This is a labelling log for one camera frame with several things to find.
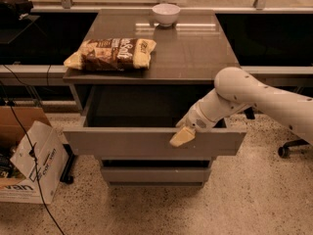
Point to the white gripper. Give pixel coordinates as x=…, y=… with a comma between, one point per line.
x=195, y=118

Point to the grey top drawer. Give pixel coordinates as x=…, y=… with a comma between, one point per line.
x=136, y=122

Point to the grey drawer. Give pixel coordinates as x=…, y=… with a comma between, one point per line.
x=136, y=122
x=155, y=175

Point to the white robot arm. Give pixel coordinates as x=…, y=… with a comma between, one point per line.
x=234, y=91

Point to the grey drawer cabinet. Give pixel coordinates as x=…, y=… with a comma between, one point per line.
x=191, y=52

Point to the grey bottom drawer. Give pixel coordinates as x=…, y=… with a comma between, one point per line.
x=155, y=175

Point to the black office chair base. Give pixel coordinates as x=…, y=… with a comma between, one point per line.
x=285, y=150

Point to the brown snack chip bag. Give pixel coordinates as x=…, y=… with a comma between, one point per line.
x=113, y=54

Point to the white ceramic bowl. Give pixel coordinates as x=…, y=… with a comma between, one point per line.
x=166, y=14

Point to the black table leg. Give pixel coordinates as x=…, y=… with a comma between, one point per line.
x=66, y=177

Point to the white cardboard box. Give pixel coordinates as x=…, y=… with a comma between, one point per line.
x=37, y=155

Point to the black bag on shelf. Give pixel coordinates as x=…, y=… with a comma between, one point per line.
x=14, y=10

